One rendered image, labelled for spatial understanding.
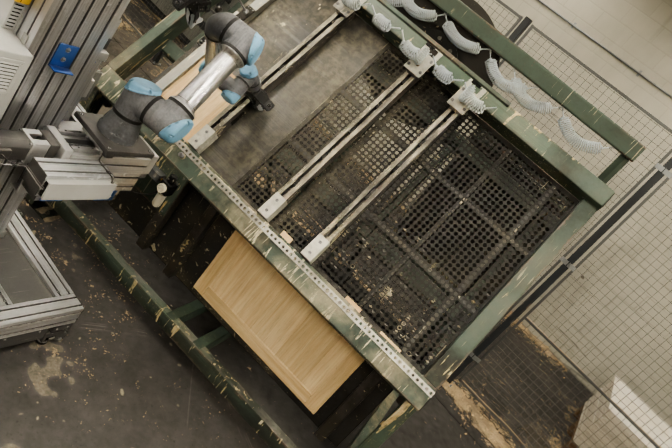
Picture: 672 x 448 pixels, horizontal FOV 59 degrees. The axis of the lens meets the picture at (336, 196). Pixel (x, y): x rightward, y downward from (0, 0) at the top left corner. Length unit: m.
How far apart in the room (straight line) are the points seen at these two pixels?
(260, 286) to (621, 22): 5.44
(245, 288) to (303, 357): 0.45
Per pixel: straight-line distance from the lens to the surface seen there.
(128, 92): 2.23
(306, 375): 3.06
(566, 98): 3.40
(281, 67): 3.02
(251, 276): 3.05
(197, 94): 2.23
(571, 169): 2.94
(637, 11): 7.42
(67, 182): 2.12
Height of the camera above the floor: 2.05
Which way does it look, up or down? 19 degrees down
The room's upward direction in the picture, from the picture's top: 39 degrees clockwise
